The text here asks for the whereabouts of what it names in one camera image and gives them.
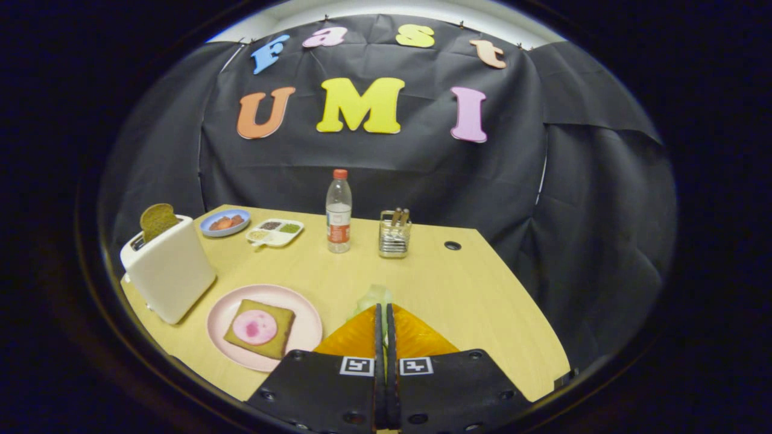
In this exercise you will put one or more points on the dark bean pile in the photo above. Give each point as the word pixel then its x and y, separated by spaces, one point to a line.
pixel 271 225

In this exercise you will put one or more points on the green lettuce leaf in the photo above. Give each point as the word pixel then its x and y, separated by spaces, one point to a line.
pixel 371 296

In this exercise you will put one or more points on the black backdrop cloth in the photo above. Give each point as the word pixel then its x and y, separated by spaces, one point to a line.
pixel 422 175

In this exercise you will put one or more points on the brown bread slice with ham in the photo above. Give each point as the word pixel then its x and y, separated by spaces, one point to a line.
pixel 280 337

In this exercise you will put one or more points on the clear plastic water bottle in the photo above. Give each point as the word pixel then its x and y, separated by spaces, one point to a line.
pixel 339 217

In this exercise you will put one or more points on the pink ham slice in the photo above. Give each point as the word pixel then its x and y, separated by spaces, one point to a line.
pixel 254 327

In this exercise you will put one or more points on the white divided tray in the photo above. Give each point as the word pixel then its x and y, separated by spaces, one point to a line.
pixel 278 239

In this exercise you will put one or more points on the blue round plate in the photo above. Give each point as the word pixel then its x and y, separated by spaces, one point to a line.
pixel 208 230

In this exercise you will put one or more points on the pale bean pile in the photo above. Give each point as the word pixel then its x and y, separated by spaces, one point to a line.
pixel 259 235

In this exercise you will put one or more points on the white toaster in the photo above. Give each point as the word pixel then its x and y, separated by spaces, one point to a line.
pixel 172 271

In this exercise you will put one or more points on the brown toasted bread slice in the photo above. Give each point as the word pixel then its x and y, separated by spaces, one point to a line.
pixel 158 220

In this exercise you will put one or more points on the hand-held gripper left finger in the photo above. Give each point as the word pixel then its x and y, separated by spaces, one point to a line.
pixel 325 392

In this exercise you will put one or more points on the green bean pile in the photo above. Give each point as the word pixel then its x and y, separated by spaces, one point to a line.
pixel 290 228

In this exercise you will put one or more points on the brown meat patty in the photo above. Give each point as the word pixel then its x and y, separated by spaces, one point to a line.
pixel 215 226
pixel 237 219

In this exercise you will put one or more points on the pink round plate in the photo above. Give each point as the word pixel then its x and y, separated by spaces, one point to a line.
pixel 304 328

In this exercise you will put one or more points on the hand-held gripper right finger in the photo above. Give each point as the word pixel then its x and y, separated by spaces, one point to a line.
pixel 452 392

